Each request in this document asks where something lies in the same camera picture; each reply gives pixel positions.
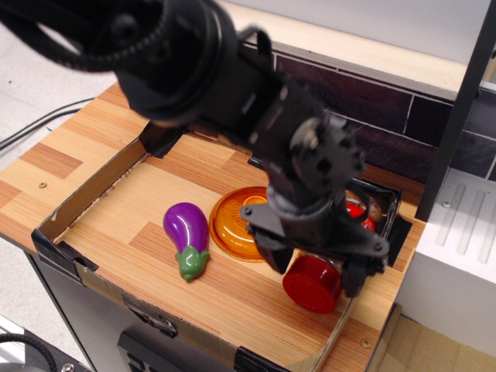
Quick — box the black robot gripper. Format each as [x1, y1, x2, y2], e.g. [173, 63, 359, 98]
[240, 115, 389, 298]

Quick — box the basil bottle red lid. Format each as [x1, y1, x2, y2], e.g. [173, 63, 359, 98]
[282, 189, 388, 315]

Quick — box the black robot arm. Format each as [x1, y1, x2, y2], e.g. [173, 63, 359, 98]
[1, 1, 389, 298]

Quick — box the cardboard fence with black tape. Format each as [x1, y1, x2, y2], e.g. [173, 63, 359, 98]
[33, 135, 391, 371]

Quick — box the orange glass pot lid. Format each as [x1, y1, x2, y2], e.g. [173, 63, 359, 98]
[208, 186, 267, 263]

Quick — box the purple toy eggplant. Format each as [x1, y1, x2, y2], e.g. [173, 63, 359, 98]
[163, 202, 210, 282]

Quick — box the white toy sink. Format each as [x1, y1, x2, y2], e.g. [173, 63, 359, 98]
[397, 169, 495, 356]

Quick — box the dark brick backsplash shelf unit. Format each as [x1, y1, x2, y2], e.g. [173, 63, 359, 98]
[216, 0, 496, 222]

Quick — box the black cabinet under table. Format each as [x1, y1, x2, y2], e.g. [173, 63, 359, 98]
[28, 257, 233, 371]

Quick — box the black floor cable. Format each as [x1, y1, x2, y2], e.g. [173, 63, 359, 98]
[0, 97, 96, 151]

